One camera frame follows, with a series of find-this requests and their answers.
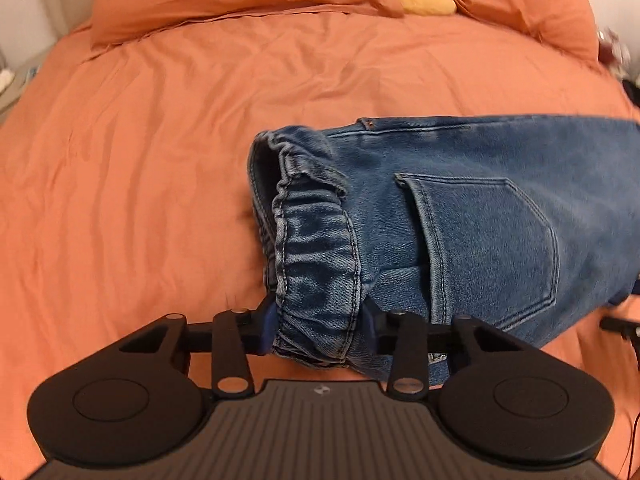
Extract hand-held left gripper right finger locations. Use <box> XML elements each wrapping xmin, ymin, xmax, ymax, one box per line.
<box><xmin>359</xmin><ymin>304</ymin><xmax>524</xmax><ymax>401</ymax></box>

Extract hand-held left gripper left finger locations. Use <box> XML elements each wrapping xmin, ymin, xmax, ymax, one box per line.
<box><xmin>118</xmin><ymin>294</ymin><xmax>278</xmax><ymax>399</ymax></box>

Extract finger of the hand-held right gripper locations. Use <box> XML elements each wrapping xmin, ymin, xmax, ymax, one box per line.
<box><xmin>600</xmin><ymin>317</ymin><xmax>640</xmax><ymax>344</ymax></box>

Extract blue denim pants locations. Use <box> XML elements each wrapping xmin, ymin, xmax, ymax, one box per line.
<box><xmin>247</xmin><ymin>116</ymin><xmax>640</xmax><ymax>376</ymax></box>

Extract orange bed sheet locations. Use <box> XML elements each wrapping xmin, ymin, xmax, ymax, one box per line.
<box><xmin>0</xmin><ymin>2</ymin><xmax>640</xmax><ymax>480</ymax></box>

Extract small white and red object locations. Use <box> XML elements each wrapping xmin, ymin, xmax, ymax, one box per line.
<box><xmin>597</xmin><ymin>27</ymin><xmax>632</xmax><ymax>67</ymax></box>

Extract thin black cable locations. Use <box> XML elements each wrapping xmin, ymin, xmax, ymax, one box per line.
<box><xmin>620</xmin><ymin>400</ymin><xmax>640</xmax><ymax>480</ymax></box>

